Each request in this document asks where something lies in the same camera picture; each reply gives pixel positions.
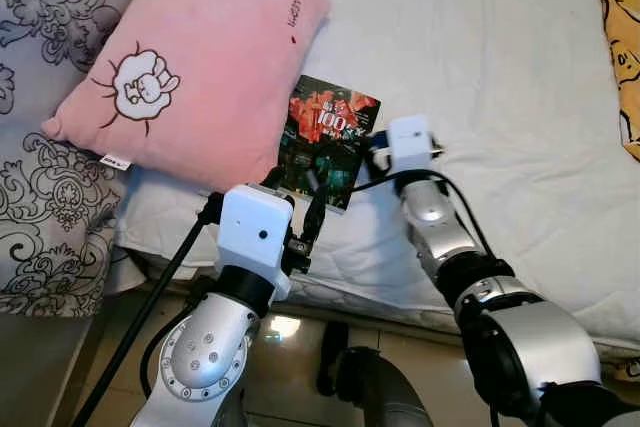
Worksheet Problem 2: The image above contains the dark book with red cover art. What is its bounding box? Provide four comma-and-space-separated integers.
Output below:
272, 74, 383, 215

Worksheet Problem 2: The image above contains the pink pillow with sheep print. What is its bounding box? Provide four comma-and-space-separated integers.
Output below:
41, 0, 332, 194

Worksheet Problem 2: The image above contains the white quilted mattress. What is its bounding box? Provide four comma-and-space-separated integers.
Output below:
115, 0, 640, 353

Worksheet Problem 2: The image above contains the robot dark grey leg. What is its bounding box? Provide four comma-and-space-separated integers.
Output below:
318, 321, 433, 427

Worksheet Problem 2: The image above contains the yellow cartoon blanket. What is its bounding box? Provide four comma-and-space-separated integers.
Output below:
588, 0, 640, 163

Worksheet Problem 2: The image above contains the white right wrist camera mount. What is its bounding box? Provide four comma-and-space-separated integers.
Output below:
386, 114, 435, 178

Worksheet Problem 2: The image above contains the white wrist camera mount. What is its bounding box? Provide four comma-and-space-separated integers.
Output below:
214, 183, 295, 300
386, 114, 435, 178

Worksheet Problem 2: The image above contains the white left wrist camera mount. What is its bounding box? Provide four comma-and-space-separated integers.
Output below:
214, 183, 295, 300

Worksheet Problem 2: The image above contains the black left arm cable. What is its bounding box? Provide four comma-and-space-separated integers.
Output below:
70, 192, 223, 427

